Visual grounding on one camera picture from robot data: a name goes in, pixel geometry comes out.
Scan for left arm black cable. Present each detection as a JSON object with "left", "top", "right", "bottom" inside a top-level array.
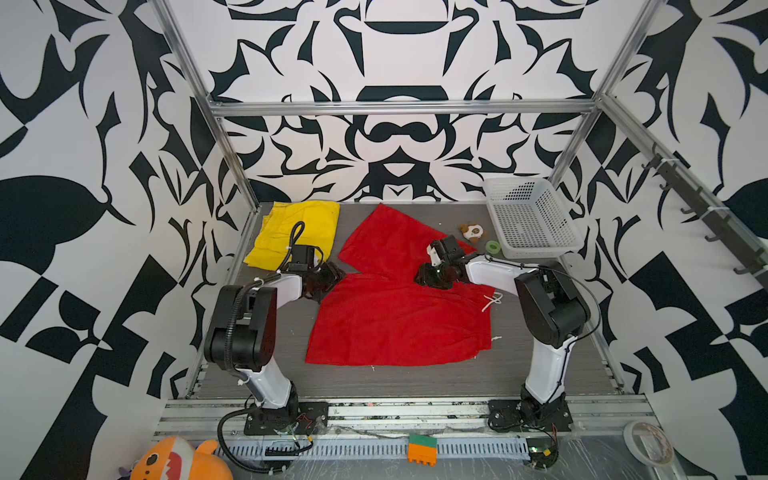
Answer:
[{"left": 217, "top": 220, "right": 307, "bottom": 475}]

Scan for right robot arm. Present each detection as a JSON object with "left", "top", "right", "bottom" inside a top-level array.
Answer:
[{"left": 415, "top": 236, "right": 591, "bottom": 425}]

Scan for white slotted cable duct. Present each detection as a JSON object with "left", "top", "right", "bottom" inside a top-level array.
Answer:
[{"left": 228, "top": 437, "right": 530, "bottom": 461}]

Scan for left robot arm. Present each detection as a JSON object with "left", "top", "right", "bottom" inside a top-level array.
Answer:
[{"left": 203, "top": 245, "right": 345, "bottom": 433}]

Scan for orange green toy block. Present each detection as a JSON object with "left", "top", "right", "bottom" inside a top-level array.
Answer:
[{"left": 407, "top": 434, "right": 438, "bottom": 467}]

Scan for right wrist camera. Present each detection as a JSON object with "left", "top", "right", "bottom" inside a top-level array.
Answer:
[{"left": 426, "top": 245, "right": 443, "bottom": 267}]

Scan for grey wall hook rack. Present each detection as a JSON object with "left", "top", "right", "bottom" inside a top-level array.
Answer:
[{"left": 643, "top": 143, "right": 767, "bottom": 290}]

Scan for orange shark plush toy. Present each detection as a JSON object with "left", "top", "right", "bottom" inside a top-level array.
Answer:
[{"left": 119, "top": 436, "right": 233, "bottom": 480}]

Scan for brown white plush toy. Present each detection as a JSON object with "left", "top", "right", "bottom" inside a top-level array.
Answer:
[{"left": 458, "top": 223, "right": 486, "bottom": 244}]

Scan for green circuit board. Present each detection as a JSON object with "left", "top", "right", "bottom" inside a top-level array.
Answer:
[{"left": 526, "top": 437, "right": 559, "bottom": 471}]

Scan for yellow shorts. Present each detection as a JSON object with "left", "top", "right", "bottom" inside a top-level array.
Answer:
[{"left": 244, "top": 201, "right": 341, "bottom": 271}]

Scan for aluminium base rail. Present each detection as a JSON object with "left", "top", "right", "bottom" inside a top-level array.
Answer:
[{"left": 153, "top": 395, "right": 660, "bottom": 441}]

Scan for clear tape roll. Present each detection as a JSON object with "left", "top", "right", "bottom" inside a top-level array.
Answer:
[{"left": 623, "top": 421, "right": 675, "bottom": 468}]

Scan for white plastic basket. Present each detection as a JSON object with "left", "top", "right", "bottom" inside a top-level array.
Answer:
[{"left": 483, "top": 177, "right": 583, "bottom": 260}]

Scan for red shorts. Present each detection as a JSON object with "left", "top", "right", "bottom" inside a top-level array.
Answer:
[{"left": 305, "top": 205, "right": 494, "bottom": 366}]

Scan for green tape roll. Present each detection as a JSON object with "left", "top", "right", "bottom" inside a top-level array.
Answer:
[{"left": 484, "top": 240, "right": 501, "bottom": 256}]

